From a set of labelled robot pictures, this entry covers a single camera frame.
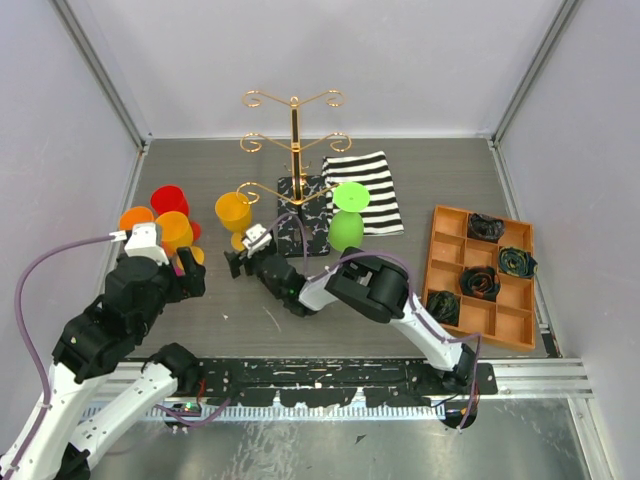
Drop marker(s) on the orange plastic wine glass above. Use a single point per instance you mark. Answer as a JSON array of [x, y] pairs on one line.
[[135, 215]]

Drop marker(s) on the green plastic wine glass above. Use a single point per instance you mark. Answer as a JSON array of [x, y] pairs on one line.
[[346, 228]]

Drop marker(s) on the rolled dark sock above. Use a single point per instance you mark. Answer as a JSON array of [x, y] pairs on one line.
[[485, 228], [444, 307], [481, 282], [517, 263]]

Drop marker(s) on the rolled dark sock bottom left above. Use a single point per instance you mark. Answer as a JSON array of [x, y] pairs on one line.
[[444, 307]]

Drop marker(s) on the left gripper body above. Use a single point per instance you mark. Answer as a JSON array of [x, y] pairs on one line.
[[174, 288]]

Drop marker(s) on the aluminium frame rail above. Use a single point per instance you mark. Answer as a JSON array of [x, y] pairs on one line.
[[528, 379]]

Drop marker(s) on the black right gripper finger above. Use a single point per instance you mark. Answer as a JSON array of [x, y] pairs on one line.
[[249, 264], [234, 262]]

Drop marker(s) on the orange wooden compartment tray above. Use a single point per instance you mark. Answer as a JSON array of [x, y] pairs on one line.
[[509, 321]]

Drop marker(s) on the rolled dark sock middle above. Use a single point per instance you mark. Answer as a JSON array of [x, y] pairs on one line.
[[481, 282]]

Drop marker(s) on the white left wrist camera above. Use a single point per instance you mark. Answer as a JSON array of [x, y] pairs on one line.
[[143, 240]]

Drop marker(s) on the gold wine glass rack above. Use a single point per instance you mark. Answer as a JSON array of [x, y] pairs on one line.
[[300, 196]]

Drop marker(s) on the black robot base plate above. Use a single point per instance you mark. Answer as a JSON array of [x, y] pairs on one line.
[[316, 383]]

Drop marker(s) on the red plastic wine glass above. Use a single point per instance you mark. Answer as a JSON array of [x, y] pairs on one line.
[[168, 198]]

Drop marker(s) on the rolled dark sock right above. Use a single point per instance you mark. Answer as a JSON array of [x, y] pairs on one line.
[[517, 263]]

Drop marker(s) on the rolled dark sock top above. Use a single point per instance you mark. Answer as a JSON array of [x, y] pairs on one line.
[[485, 228]]

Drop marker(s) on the black white striped cloth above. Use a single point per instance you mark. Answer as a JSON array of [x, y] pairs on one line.
[[382, 215]]

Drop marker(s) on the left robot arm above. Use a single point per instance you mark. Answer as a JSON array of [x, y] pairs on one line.
[[55, 442]]

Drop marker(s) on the yellow wine glass left cluster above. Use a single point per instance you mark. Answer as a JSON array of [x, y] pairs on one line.
[[176, 232]]

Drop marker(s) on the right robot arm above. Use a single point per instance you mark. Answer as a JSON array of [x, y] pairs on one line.
[[376, 288]]

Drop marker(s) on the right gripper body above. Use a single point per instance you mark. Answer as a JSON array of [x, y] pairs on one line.
[[260, 277]]

